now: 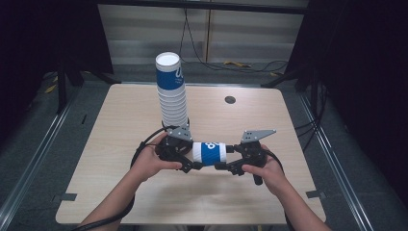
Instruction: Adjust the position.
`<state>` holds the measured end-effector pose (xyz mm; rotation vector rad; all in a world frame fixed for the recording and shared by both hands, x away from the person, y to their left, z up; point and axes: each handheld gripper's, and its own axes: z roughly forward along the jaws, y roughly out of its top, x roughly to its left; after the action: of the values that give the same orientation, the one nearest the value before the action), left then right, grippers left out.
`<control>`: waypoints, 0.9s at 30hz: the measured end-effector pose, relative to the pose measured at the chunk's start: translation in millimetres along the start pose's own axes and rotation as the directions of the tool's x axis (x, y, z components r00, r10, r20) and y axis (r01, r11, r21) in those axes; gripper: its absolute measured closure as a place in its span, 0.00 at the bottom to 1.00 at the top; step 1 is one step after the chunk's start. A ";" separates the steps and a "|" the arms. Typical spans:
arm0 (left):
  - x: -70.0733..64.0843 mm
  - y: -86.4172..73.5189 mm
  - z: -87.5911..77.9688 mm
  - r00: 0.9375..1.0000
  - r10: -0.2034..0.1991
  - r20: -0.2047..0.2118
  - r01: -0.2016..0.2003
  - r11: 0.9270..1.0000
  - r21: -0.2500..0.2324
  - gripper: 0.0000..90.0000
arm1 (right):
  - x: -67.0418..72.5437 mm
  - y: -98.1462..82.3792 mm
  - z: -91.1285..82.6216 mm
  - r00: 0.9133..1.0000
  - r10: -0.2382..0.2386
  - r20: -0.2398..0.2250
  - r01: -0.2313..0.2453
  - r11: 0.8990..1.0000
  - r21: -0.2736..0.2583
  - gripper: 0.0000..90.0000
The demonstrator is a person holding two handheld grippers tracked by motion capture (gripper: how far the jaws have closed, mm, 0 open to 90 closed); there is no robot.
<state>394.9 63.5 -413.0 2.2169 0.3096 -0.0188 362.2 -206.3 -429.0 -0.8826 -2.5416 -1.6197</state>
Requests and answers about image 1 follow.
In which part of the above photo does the stack of white paper cups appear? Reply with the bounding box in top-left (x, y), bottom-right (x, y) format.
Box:
top-left (155, 51), bottom-right (191, 130)

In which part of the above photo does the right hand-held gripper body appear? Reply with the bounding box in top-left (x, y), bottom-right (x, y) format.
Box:
top-left (235, 128), bottom-right (278, 187)

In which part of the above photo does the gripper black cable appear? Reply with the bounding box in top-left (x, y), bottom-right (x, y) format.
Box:
top-left (263, 148), bottom-right (294, 231)
top-left (70, 126), bottom-right (171, 231)

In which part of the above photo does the person's left hand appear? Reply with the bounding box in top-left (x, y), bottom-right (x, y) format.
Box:
top-left (129, 132), bottom-right (184, 191)

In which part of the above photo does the black crossbeam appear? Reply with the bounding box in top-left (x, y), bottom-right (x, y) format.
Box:
top-left (95, 0), bottom-right (310, 15)

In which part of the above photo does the bundle of black floor cables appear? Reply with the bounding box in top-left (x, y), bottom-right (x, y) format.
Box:
top-left (293, 81), bottom-right (329, 152)

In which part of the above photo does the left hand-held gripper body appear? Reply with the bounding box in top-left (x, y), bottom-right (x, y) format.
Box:
top-left (155, 125), bottom-right (194, 166)

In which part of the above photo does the black metal stand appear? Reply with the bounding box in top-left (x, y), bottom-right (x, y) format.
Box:
top-left (260, 62), bottom-right (321, 94)
top-left (55, 61), bottom-right (116, 115)

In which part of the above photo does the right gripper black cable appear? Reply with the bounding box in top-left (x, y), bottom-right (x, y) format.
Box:
top-left (263, 148), bottom-right (294, 231)

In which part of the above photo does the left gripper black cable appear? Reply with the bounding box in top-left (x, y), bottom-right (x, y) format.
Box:
top-left (70, 126), bottom-right (171, 231)

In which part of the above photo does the grey tape strip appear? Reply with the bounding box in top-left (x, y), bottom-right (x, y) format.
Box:
top-left (305, 190), bottom-right (327, 200)
top-left (52, 192), bottom-right (78, 203)

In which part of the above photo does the person's right hand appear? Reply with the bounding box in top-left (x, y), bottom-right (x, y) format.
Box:
top-left (241, 143), bottom-right (286, 197)

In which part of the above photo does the black hanging cable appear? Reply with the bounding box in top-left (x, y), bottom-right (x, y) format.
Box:
top-left (178, 7), bottom-right (290, 74)

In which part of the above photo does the metal floor rail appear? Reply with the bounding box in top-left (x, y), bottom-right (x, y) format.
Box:
top-left (0, 86), bottom-right (82, 223)
top-left (297, 92), bottom-right (376, 231)

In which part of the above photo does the blue banded paper cup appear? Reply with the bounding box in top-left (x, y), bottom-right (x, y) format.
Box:
top-left (191, 141), bottom-right (228, 167)

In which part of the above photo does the black curtain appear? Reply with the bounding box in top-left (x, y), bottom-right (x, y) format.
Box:
top-left (0, 0), bottom-right (114, 142)
top-left (285, 0), bottom-right (408, 206)

